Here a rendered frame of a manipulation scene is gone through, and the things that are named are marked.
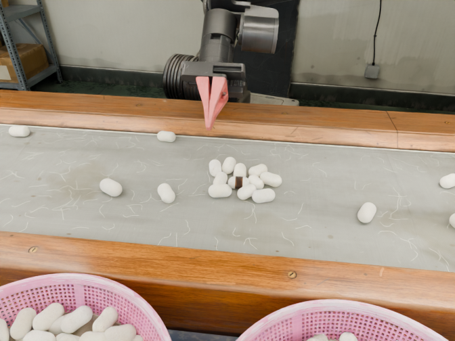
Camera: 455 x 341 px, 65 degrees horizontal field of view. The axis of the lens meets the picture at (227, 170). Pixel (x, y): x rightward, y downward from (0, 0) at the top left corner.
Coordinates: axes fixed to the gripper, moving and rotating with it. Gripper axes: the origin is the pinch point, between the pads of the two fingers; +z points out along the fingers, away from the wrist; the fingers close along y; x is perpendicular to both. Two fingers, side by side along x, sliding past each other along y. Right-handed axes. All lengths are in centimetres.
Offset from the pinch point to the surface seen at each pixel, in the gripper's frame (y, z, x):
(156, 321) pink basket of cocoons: -0.5, 27.3, -15.7
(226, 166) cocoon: 3.1, 5.7, 3.3
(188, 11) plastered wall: -46, -143, 150
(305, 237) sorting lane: 15.1, 16.9, -3.4
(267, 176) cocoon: 9.8, 7.3, 1.9
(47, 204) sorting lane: -22.3, 15.0, -2.0
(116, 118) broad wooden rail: -20.3, -5.1, 11.8
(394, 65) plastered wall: 94, -118, 165
